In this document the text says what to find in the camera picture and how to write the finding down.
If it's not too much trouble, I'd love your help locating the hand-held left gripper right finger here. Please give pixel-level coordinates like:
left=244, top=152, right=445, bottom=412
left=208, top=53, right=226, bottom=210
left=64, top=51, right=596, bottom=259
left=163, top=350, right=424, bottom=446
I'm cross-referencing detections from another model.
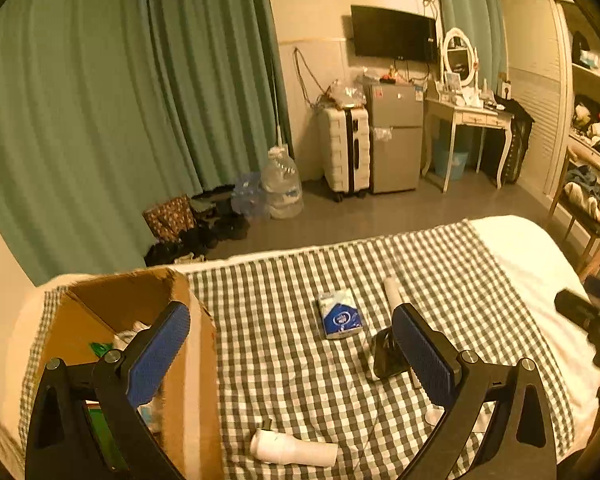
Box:
left=391, top=303, right=558, bottom=480

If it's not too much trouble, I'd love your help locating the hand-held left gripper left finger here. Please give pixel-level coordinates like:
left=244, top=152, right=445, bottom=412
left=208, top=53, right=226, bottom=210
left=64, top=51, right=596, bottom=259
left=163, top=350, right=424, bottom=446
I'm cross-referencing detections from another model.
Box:
left=25, top=301, right=191, bottom=480

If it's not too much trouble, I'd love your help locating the black plastic bag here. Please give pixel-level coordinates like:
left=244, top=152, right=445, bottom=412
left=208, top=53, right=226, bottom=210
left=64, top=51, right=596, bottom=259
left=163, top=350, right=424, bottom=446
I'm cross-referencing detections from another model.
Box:
left=367, top=327, right=413, bottom=382

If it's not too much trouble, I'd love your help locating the brown cardboard box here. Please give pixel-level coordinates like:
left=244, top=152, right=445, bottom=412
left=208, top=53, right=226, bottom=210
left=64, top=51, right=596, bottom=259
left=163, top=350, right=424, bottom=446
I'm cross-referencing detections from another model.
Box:
left=32, top=267, right=225, bottom=480

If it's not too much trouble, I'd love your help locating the white cylinder tube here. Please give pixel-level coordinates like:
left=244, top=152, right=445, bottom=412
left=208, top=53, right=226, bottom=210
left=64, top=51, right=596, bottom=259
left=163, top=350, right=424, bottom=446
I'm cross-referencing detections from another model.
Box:
left=384, top=275, right=407, bottom=311

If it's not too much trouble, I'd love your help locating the blue white tissue pack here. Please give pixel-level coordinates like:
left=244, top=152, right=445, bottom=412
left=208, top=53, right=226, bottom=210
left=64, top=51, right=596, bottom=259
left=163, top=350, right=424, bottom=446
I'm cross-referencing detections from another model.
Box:
left=318, top=289, right=365, bottom=340

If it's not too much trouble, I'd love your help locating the white cylindrical device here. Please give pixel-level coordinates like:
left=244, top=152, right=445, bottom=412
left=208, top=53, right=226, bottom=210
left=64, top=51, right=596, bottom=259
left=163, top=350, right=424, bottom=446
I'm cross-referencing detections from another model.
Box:
left=250, top=417, right=339, bottom=466

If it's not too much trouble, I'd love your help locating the wooden chair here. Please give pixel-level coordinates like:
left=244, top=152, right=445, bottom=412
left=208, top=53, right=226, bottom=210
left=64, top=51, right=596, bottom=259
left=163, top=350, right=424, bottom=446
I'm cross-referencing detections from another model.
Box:
left=547, top=142, right=600, bottom=281

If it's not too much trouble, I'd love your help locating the white duvet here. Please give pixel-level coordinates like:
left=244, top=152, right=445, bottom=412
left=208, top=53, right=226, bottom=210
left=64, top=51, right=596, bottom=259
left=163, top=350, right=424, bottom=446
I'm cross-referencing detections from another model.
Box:
left=467, top=215, right=600, bottom=441

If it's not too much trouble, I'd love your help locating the clothes heap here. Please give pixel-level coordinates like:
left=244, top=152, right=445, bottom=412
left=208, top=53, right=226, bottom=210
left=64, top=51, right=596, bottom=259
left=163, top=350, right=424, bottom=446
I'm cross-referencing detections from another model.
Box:
left=564, top=167, right=600, bottom=223

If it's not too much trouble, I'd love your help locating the grey white checkered blanket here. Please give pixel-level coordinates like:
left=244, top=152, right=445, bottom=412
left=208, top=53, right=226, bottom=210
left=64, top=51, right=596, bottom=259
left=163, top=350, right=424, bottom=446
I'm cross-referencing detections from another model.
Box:
left=17, top=217, right=575, bottom=480

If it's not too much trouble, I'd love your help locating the patterned brown bag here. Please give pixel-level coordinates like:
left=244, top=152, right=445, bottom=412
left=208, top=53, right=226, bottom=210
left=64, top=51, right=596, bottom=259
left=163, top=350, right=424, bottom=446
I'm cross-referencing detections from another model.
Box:
left=142, top=194, right=197, bottom=243

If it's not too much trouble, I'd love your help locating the pile of dark shoes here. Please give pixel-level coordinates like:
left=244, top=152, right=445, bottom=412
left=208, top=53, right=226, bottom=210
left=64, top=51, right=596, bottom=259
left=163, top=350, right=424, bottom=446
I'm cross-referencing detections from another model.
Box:
left=145, top=185, right=251, bottom=267

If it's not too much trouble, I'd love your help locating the pile of folded clothes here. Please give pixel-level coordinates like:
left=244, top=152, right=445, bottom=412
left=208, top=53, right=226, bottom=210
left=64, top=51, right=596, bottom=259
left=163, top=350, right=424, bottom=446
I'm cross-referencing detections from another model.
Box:
left=572, top=102, right=600, bottom=148

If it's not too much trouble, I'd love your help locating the pack of water bottles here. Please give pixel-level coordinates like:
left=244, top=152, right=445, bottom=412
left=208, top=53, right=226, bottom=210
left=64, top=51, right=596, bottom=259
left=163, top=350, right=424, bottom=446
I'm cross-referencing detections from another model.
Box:
left=231, top=172, right=271, bottom=221

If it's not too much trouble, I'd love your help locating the blue trash bin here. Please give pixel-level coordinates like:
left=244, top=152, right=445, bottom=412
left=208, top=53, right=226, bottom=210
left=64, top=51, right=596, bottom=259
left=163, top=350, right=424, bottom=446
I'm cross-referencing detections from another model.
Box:
left=434, top=140, right=469, bottom=181

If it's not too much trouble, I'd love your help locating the white wardrobe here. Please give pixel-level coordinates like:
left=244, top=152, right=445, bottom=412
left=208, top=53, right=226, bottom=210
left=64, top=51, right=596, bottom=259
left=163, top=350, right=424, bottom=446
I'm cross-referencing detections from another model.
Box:
left=500, top=0, right=600, bottom=201

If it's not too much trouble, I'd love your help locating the grey mini fridge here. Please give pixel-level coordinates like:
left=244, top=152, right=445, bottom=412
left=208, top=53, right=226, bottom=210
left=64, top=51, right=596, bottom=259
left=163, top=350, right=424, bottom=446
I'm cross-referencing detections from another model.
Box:
left=364, top=82, right=425, bottom=195

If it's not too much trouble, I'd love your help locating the large clear water jug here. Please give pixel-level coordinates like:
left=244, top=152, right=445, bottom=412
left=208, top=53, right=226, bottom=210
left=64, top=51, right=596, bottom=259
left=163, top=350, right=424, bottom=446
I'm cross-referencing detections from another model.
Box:
left=261, top=146, right=305, bottom=220

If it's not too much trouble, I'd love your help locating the white dressing table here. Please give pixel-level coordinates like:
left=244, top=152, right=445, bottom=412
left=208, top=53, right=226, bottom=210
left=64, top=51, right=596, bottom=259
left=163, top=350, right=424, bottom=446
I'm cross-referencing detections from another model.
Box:
left=424, top=96, right=515, bottom=193

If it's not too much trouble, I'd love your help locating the white suitcase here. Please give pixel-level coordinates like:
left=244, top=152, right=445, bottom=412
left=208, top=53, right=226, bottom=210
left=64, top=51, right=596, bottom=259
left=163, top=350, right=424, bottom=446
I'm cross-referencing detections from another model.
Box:
left=318, top=105, right=371, bottom=203

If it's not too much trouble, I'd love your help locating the wide green curtain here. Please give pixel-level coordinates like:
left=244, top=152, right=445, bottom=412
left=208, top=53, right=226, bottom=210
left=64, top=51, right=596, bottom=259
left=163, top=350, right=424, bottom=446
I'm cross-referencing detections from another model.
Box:
left=0, top=0, right=203, bottom=286

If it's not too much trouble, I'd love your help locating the clear plastic bags pile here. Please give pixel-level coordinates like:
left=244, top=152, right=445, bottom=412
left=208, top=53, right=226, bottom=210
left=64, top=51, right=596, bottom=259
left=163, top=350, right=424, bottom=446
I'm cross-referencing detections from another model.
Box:
left=325, top=79, right=368, bottom=110

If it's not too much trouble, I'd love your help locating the white oval vanity mirror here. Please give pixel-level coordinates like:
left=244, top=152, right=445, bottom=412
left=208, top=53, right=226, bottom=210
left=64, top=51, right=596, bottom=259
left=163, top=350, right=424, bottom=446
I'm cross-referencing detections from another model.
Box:
left=440, top=27, right=480, bottom=86

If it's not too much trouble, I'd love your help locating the narrow green curtain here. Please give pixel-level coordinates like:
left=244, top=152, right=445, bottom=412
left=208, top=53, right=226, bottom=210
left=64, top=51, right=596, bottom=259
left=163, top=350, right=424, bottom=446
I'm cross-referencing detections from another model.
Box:
left=430, top=0, right=508, bottom=81

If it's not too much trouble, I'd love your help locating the black wall television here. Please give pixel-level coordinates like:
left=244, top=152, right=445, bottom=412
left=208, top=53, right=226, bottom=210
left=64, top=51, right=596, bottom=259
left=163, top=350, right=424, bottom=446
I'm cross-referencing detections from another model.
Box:
left=351, top=5, right=439, bottom=62

